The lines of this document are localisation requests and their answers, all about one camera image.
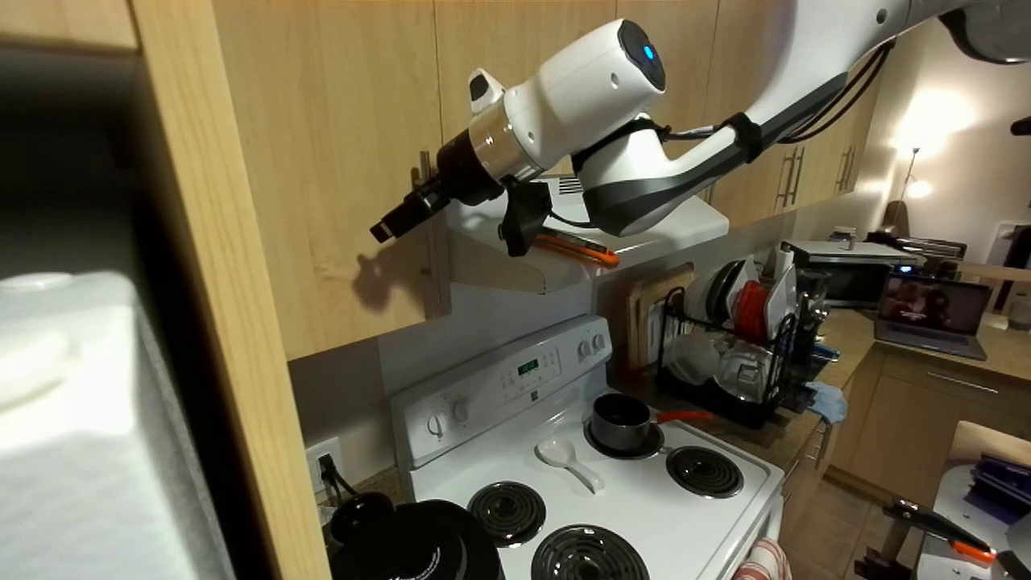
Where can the white electric stove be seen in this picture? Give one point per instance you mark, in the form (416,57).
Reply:
(646,504)

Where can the white upright dish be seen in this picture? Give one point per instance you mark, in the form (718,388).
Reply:
(782,286)

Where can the small black pan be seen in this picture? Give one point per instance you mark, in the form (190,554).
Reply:
(630,452)

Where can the black pot on stove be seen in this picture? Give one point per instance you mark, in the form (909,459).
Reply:
(431,541)

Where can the orange black digital thermometer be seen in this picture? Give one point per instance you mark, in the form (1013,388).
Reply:
(582,252)

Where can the wood lower cabinet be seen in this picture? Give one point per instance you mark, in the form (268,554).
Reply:
(912,420)

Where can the pale blue cloth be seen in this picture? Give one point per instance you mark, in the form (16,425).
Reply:
(825,404)

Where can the red dish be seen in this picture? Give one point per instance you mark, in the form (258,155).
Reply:
(751,309)

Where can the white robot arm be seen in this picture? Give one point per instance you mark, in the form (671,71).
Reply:
(582,85)

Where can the red white striped towel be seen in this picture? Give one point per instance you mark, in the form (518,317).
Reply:
(764,561)

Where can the large black coil burner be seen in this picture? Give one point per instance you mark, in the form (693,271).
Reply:
(588,554)

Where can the white textured box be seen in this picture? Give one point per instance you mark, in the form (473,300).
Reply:
(85,452)

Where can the white range hood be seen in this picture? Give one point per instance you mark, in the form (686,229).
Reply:
(485,262)

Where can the wooden cutting board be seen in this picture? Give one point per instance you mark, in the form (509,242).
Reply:
(646,309)

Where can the grey open laptop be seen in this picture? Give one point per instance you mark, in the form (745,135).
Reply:
(933,309)

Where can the blue book stack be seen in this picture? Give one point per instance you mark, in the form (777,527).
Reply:
(1000,484)

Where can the large light wood cabinet door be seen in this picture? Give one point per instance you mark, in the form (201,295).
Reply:
(323,129)

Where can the small black coil burner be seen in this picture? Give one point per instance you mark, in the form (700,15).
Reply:
(704,471)
(509,514)

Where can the white wall outlet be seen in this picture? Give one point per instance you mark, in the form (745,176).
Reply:
(323,446)

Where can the lit floor lamp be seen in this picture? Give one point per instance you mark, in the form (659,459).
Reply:
(920,190)

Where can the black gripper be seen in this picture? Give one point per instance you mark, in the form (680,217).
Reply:
(464,178)

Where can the silver toaster oven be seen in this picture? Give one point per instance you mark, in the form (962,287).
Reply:
(850,276)

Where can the black orange tool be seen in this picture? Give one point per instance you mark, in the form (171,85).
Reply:
(935,520)

